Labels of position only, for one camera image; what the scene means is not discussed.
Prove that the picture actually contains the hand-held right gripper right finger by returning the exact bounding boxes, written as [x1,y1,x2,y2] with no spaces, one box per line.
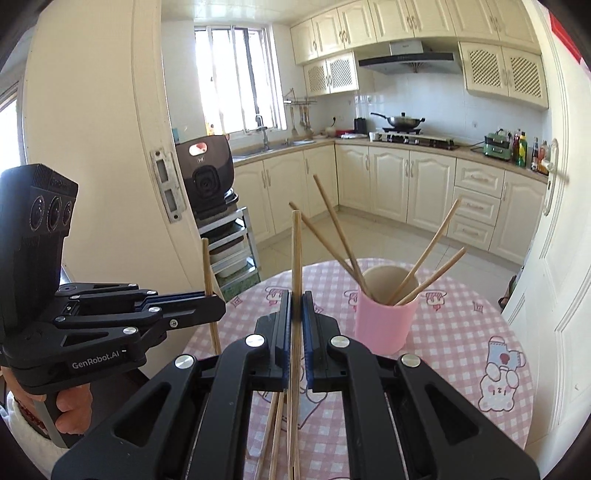
[302,291,541,480]

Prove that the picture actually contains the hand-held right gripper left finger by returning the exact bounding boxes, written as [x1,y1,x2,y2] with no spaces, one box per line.
[51,291,293,480]

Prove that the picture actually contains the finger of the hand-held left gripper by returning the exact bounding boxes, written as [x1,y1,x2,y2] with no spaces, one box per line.
[56,283,208,305]
[53,295,227,347]

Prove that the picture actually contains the wooden chopstick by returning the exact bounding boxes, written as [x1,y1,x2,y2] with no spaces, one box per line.
[313,174,368,289]
[254,392,284,480]
[270,401,286,480]
[290,210,303,480]
[387,198,463,305]
[202,237,221,356]
[396,246,468,306]
[288,200,372,298]

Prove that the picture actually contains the pink cup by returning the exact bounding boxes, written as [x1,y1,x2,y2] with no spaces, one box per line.
[355,267,420,356]

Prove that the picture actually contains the person's left forearm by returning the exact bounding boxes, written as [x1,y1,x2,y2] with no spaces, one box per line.
[0,378,63,469]

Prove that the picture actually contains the person's left hand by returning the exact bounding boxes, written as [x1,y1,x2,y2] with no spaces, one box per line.
[54,381,103,437]

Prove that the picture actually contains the metal storage rack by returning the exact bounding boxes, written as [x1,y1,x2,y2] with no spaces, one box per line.
[196,191,262,296]

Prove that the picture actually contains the metal door strike plate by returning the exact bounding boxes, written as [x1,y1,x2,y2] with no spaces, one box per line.
[150,147,186,225]

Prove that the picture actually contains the pink checkered tablecloth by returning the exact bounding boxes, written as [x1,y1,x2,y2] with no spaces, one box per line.
[182,258,534,480]

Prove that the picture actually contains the black rice cooker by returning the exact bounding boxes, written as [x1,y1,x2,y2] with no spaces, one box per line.
[175,135,235,213]

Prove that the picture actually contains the cream lower kitchen cabinets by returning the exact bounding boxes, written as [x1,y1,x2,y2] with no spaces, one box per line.
[231,141,548,266]

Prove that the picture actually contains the cream kitchen cabinets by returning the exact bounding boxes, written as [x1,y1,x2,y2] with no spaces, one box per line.
[231,141,548,266]
[290,0,542,65]

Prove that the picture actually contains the steel kitchen sink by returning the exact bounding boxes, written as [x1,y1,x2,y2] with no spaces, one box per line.
[232,138,319,160]

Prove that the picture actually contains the gas stove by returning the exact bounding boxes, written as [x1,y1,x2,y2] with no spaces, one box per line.
[376,130,461,151]

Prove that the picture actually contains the kitchen window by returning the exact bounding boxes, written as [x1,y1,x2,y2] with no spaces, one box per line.
[194,25,286,136]

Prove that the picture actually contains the wok with lid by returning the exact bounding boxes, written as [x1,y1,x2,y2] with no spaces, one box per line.
[370,111,426,131]

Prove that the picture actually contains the white door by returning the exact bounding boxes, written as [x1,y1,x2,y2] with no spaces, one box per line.
[501,0,591,478]

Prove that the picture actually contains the small lattice door cabinet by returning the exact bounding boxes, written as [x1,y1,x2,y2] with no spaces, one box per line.
[302,51,360,97]

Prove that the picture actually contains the green countertop appliance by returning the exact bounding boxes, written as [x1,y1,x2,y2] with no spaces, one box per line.
[483,131,514,161]

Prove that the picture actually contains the range hood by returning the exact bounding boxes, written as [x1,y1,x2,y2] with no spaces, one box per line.
[358,40,464,75]

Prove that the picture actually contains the wide lattice door cabinet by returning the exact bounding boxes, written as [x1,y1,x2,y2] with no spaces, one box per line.
[458,41,550,110]

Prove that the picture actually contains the cream upper kitchen cabinets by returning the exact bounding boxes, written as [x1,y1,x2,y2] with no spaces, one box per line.
[290,0,542,65]

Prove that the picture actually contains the red paper door decoration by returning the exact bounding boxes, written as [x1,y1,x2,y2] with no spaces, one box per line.
[549,11,583,61]

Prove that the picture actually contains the red bead bracelet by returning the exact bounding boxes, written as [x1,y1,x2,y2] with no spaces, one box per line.
[14,397,49,437]

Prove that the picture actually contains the metal wall rack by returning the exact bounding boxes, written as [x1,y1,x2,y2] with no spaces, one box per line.
[283,88,318,107]

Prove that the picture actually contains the metal door handle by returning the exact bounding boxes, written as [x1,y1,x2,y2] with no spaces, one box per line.
[538,137,560,217]

